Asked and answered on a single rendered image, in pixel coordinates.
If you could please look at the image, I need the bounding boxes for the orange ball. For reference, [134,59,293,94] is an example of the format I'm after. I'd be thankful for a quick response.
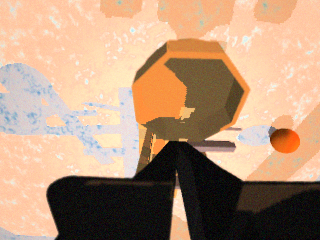
[270,128,300,154]

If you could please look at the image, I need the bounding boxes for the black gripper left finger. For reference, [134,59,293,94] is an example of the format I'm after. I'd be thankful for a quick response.
[46,141,178,240]

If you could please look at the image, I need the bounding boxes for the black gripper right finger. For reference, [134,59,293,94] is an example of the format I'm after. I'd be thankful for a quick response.
[177,141,320,240]

